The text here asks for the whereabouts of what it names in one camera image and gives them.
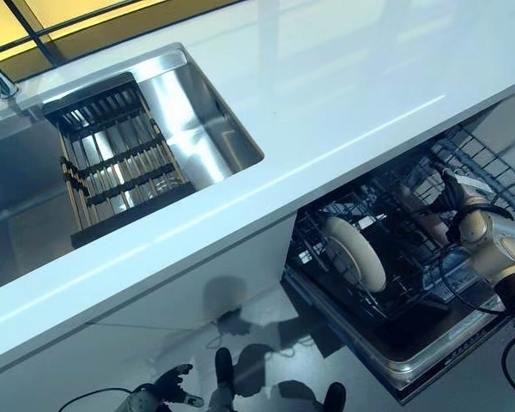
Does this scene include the black robot foot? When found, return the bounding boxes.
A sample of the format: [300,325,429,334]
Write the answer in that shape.
[320,382,348,412]
[214,347,236,412]

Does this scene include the cream round plate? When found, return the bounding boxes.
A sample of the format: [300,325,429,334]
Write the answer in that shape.
[320,215,388,294]
[395,183,452,246]

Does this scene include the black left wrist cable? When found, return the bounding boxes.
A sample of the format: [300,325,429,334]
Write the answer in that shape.
[58,387,132,412]

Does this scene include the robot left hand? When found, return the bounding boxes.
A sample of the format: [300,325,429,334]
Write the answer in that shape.
[153,363,205,408]

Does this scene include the black robot right foot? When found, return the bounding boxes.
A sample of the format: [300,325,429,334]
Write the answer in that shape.
[320,382,348,412]

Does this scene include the black wire dishwasher cup basket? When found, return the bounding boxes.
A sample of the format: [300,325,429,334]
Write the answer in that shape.
[428,127,515,215]

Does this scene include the stainless steel sink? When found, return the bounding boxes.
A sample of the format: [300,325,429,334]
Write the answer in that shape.
[0,42,265,298]

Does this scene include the white glossy cabinet door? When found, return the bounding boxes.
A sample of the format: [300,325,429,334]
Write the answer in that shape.
[463,92,515,151]
[0,319,130,412]
[85,214,300,334]

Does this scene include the open built-in dishwasher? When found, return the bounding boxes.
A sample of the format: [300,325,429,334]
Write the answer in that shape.
[282,122,515,404]

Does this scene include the black sink drying rack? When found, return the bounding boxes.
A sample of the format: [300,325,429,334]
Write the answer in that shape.
[40,71,198,250]

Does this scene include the black wire dishwasher plate rack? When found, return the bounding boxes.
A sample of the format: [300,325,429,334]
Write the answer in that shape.
[288,171,499,323]

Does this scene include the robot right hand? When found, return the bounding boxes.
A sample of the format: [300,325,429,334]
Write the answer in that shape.
[428,168,471,225]

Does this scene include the black robot left foot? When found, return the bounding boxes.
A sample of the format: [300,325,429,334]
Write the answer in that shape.
[214,347,236,412]

